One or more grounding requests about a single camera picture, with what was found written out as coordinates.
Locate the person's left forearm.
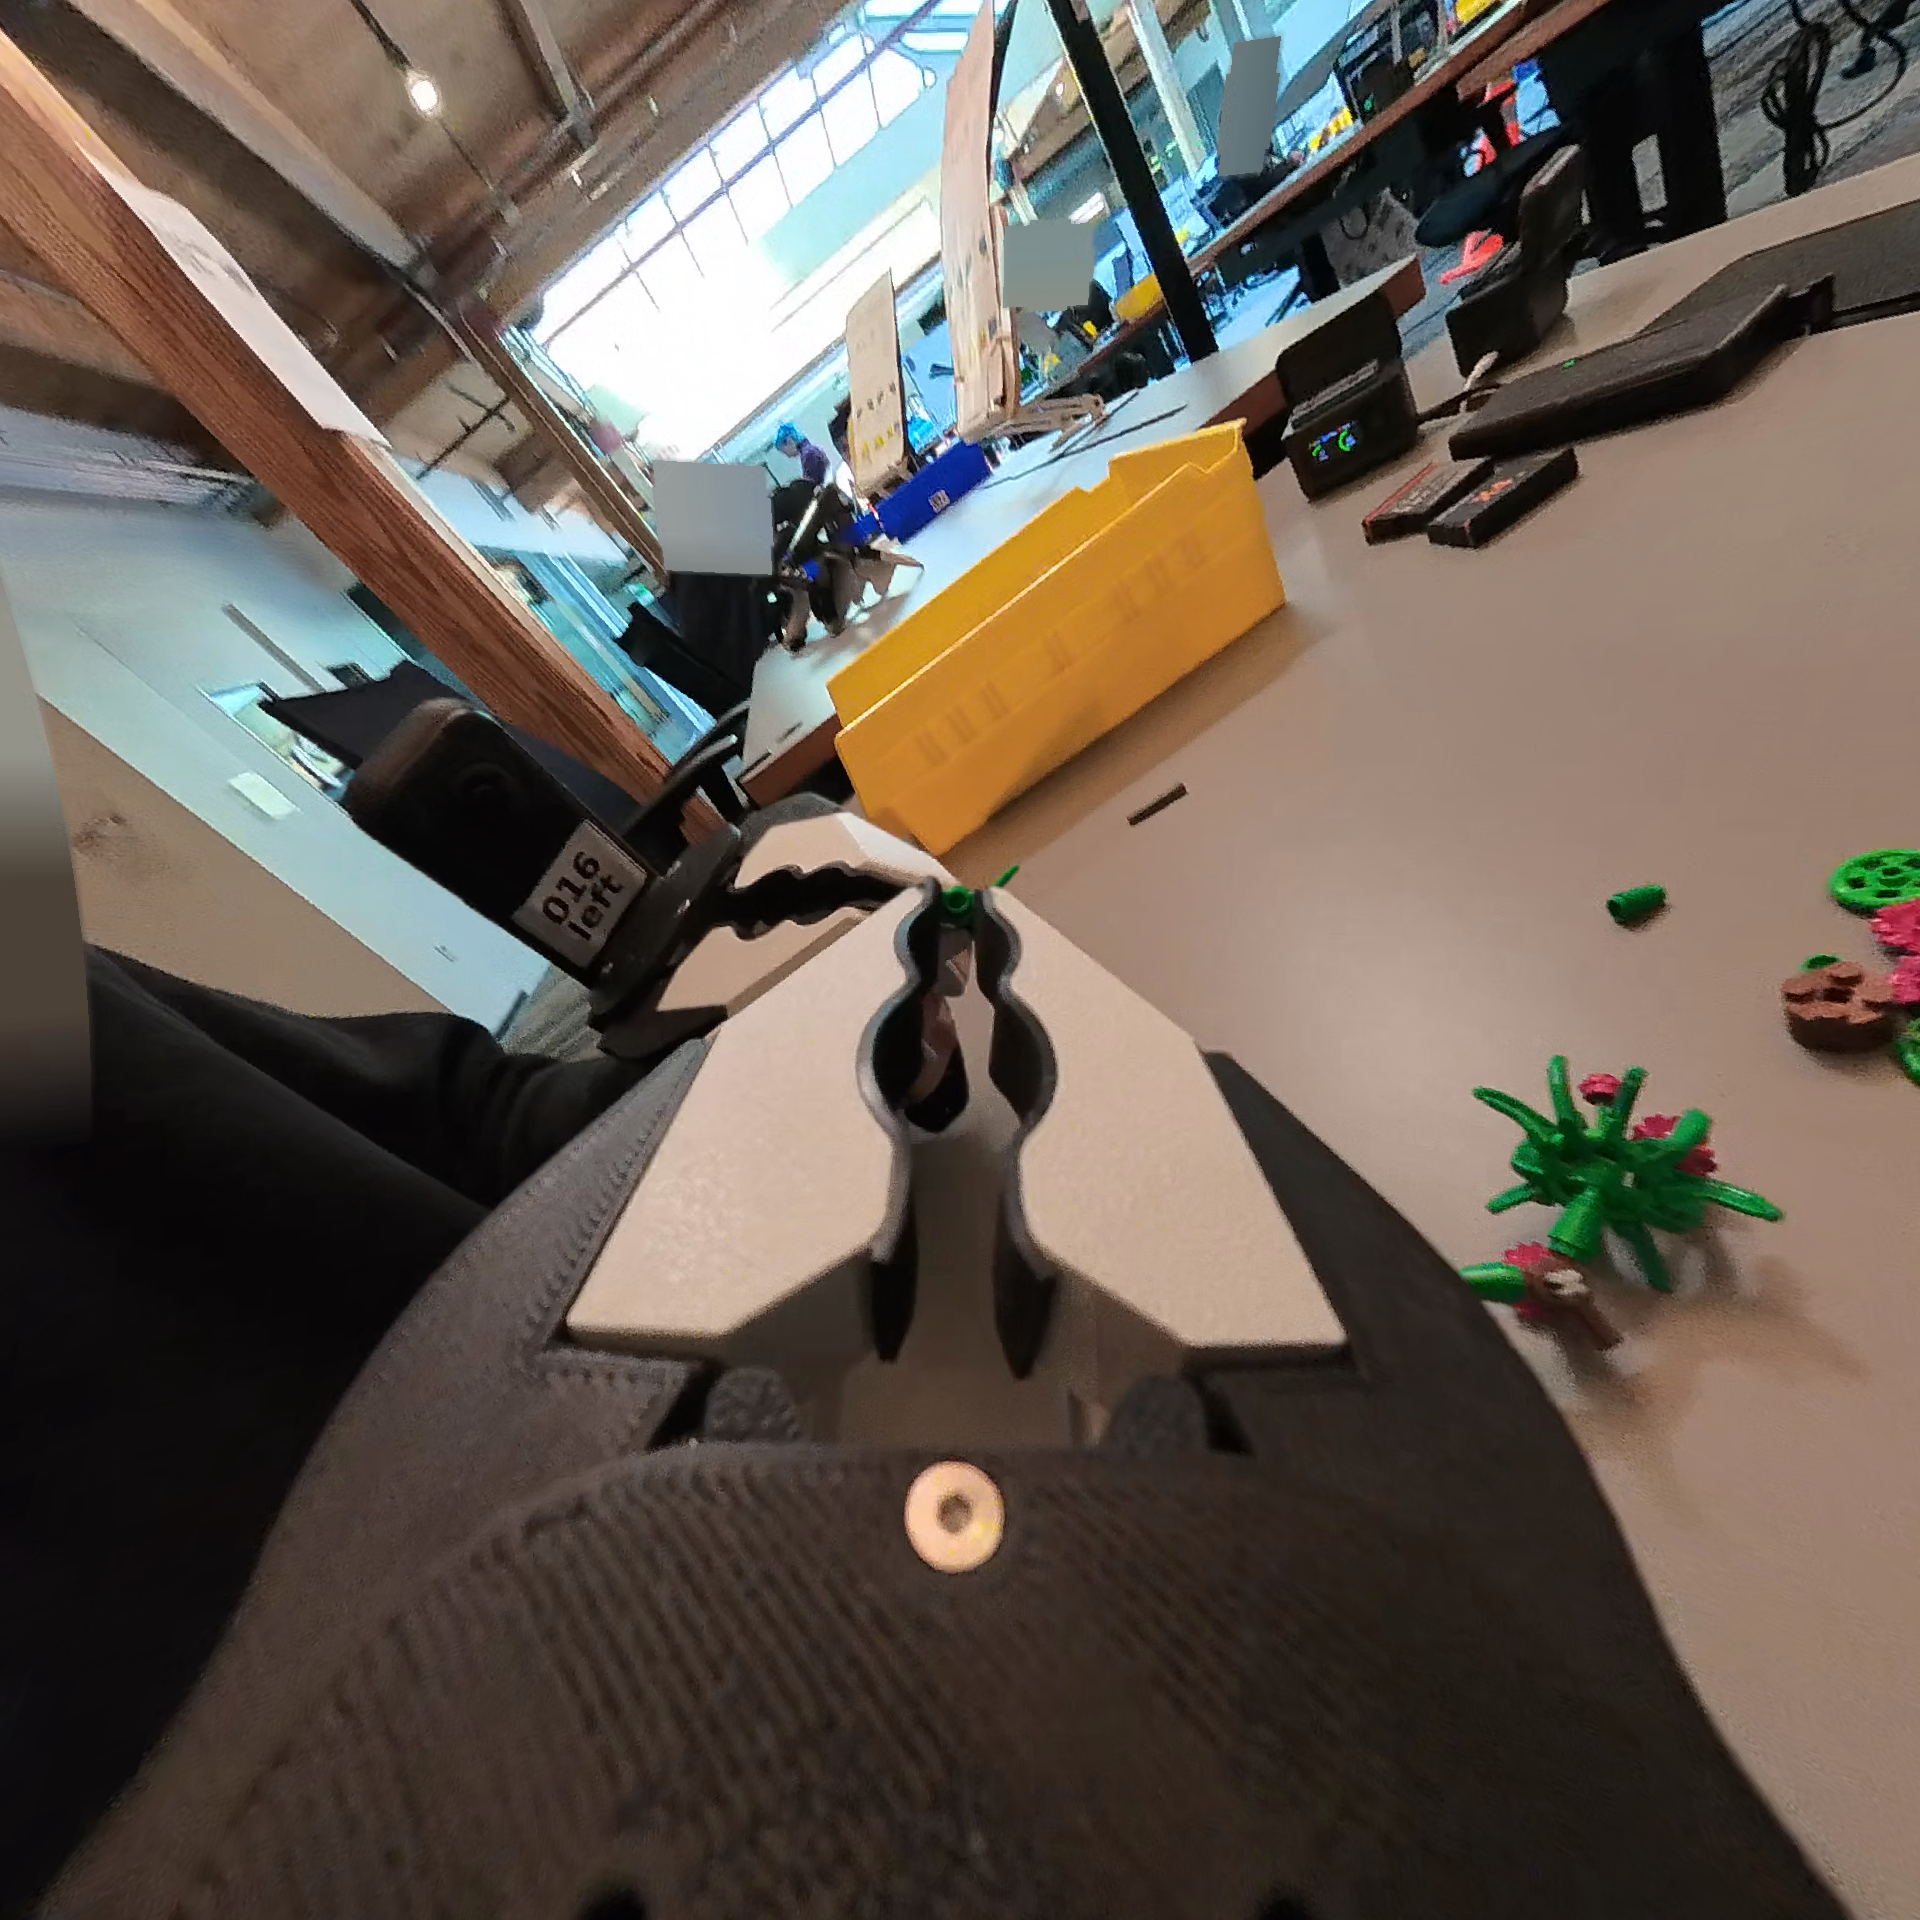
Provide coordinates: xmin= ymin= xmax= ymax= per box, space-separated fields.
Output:
xmin=82 ymin=945 xmax=705 ymax=1209

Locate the green leafy toy plant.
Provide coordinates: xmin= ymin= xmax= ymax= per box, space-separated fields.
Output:
xmin=1472 ymin=1054 xmax=1788 ymax=1297

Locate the black metal post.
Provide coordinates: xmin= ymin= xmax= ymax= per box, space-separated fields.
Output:
xmin=1049 ymin=0 xmax=1221 ymax=366

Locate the wooden pillar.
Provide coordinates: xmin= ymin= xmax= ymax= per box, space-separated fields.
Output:
xmin=0 ymin=67 xmax=728 ymax=848

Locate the black desk mat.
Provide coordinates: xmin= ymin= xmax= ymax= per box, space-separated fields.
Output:
xmin=1650 ymin=195 xmax=1920 ymax=331

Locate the flat black case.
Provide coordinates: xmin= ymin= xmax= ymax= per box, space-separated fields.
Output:
xmin=1446 ymin=276 xmax=1839 ymax=463

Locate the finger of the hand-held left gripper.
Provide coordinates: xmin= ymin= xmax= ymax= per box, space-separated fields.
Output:
xmin=656 ymin=907 xmax=864 ymax=1041
xmin=712 ymin=814 xmax=965 ymax=947

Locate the white paper notice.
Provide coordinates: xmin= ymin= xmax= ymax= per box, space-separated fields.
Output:
xmin=95 ymin=180 xmax=396 ymax=452

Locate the small blue bin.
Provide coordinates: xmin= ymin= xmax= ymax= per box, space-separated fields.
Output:
xmin=873 ymin=448 xmax=993 ymax=545

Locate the yellow plastic bin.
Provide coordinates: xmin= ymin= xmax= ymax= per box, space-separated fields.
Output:
xmin=825 ymin=420 xmax=1292 ymax=858

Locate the black box device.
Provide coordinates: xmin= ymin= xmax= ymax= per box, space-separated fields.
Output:
xmin=1445 ymin=142 xmax=1589 ymax=377

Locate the toy flower stem with leaves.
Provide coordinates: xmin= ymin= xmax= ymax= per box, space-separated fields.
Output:
xmin=1457 ymin=1242 xmax=1625 ymax=1354

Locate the small black battery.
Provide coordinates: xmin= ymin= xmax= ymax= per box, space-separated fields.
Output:
xmin=1359 ymin=457 xmax=1494 ymax=545
xmin=1424 ymin=447 xmax=1581 ymax=548

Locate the black power bank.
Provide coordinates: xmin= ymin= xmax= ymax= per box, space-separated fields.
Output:
xmin=1276 ymin=287 xmax=1421 ymax=505

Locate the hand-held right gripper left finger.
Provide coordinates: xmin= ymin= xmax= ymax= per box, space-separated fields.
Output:
xmin=562 ymin=878 xmax=944 ymax=1370

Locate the cardboard display board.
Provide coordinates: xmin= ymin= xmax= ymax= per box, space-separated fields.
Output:
xmin=844 ymin=270 xmax=911 ymax=497
xmin=941 ymin=0 xmax=1023 ymax=448

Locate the brown round toy brick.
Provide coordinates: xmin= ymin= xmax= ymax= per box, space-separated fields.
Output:
xmin=1783 ymin=960 xmax=1898 ymax=1051

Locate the pile of small toy pieces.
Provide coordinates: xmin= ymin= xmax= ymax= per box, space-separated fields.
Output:
xmin=1825 ymin=848 xmax=1920 ymax=1087

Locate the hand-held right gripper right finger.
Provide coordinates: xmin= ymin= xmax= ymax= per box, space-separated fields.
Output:
xmin=970 ymin=884 xmax=1348 ymax=1383

